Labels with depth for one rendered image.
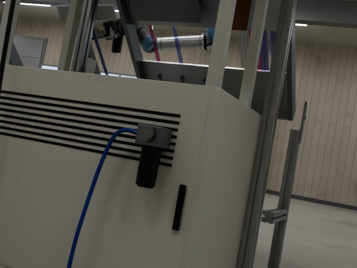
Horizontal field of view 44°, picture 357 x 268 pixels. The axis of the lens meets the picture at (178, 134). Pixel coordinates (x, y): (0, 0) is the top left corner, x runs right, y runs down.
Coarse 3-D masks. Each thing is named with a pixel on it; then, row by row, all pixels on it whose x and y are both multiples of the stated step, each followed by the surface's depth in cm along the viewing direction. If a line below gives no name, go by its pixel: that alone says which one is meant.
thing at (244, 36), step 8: (240, 32) 171; (248, 32) 169; (264, 32) 167; (272, 32) 165; (240, 40) 173; (248, 40) 172; (264, 40) 169; (272, 40) 167; (240, 48) 175; (264, 48) 171; (272, 48) 170; (240, 56) 178; (264, 56) 173; (264, 64) 176
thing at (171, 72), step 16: (144, 64) 200; (160, 64) 196; (176, 64) 193; (192, 64) 190; (176, 80) 199; (192, 80) 195; (224, 80) 188; (240, 80) 184; (256, 80) 181; (256, 96) 186
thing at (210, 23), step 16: (128, 0) 181; (144, 0) 173; (160, 0) 170; (176, 0) 167; (192, 0) 164; (208, 0) 166; (272, 0) 156; (144, 16) 178; (160, 16) 175; (176, 16) 172; (192, 16) 169; (208, 16) 171; (272, 16) 160
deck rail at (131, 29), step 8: (120, 0) 178; (120, 8) 180; (120, 16) 183; (128, 16) 185; (128, 24) 186; (128, 32) 187; (136, 32) 192; (128, 40) 189; (136, 40) 193; (136, 48) 194; (136, 56) 195; (136, 64) 197; (136, 72) 200
